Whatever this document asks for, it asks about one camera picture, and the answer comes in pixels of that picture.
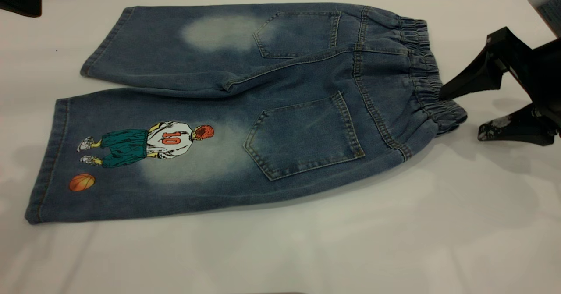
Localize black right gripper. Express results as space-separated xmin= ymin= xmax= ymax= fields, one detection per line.
xmin=438 ymin=26 xmax=561 ymax=147

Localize blue denim printed shorts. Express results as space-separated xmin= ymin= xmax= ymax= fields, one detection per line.
xmin=25 ymin=3 xmax=468 ymax=224

